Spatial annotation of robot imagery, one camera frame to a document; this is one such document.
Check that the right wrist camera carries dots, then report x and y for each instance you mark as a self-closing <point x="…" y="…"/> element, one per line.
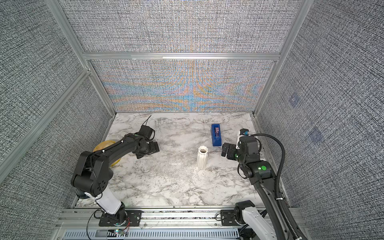
<point x="242" y="132"/>

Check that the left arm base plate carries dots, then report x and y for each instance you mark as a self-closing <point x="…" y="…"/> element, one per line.
<point x="121" y="219"/>

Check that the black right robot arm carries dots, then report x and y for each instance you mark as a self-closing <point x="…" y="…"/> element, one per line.
<point x="266" y="181"/>

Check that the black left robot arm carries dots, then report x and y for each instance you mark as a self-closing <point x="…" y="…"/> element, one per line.
<point x="93" y="172"/>

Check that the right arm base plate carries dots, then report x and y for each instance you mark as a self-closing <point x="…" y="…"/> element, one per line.
<point x="228" y="218"/>

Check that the blue tape dispenser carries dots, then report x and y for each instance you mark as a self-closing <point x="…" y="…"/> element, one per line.
<point x="216" y="140"/>

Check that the aluminium front rail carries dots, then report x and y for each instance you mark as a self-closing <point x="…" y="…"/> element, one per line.
<point x="158" y="223"/>

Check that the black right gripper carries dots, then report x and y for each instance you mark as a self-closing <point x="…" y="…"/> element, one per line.
<point x="232" y="155"/>

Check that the white ribbed vase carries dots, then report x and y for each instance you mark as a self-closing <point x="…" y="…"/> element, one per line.
<point x="202" y="157"/>

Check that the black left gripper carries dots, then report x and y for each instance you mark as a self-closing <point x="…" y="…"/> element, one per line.
<point x="155" y="148"/>

